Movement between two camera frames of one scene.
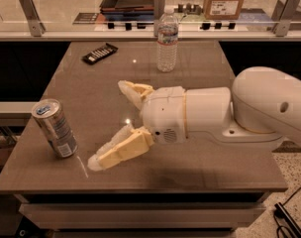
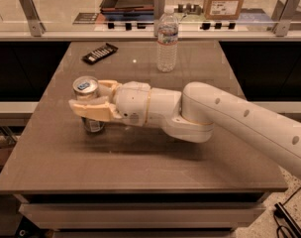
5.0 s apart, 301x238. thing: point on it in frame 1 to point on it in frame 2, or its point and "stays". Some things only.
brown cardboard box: [224, 1] stays
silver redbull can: [58, 134] to [87, 88]
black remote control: [99, 54] stays
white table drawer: [150, 215] stays
